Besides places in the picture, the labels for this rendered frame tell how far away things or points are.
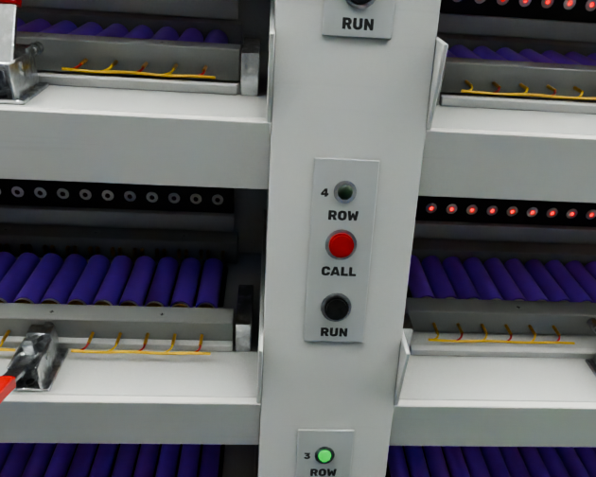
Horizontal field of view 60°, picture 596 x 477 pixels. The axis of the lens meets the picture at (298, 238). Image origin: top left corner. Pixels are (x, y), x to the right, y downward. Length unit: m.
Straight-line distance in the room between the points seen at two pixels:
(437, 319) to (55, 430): 0.30
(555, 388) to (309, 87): 0.29
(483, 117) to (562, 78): 0.09
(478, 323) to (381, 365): 0.12
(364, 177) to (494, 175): 0.09
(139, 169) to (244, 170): 0.06
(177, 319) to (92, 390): 0.08
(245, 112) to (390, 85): 0.09
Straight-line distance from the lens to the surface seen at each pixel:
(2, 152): 0.36
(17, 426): 0.43
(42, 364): 0.40
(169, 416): 0.40
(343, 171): 0.32
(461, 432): 0.43
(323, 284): 0.34
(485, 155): 0.35
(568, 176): 0.38
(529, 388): 0.44
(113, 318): 0.42
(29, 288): 0.47
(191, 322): 0.41
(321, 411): 0.39
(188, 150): 0.33
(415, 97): 0.33
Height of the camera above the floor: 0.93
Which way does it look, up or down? 16 degrees down
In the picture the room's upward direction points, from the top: 3 degrees clockwise
